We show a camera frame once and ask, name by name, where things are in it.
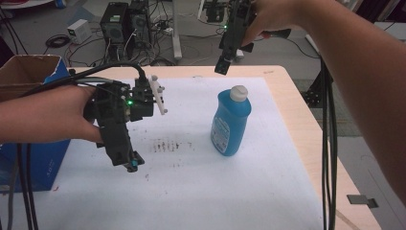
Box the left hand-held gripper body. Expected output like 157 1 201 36
83 74 169 167

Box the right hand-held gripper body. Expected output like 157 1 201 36
217 0 292 61

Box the blue bottle with white cap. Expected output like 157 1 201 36
209 84 253 157

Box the person's left hand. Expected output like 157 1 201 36
53 84 103 145

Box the person's right hand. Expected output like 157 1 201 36
240 0 309 48

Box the black device on stand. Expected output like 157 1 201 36
202 0 230 24

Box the white table mat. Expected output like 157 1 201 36
0 76 325 230

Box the blue cardboard box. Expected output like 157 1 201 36
0 54 72 194

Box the black computer tower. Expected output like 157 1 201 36
126 0 152 51
99 2 129 62

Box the dark metal stand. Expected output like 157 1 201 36
301 68 335 108

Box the small white box device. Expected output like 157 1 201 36
66 18 93 45

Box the grey metal floor plate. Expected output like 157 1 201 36
346 194 380 209

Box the white stand post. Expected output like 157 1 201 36
171 0 184 61

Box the thick black cable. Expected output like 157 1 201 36
16 61 148 230

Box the thin black floor cable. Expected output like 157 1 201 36
281 36 321 60

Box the tangle of floor cables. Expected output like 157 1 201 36
63 12 177 67

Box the coiled black cable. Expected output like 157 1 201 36
45 34 72 50

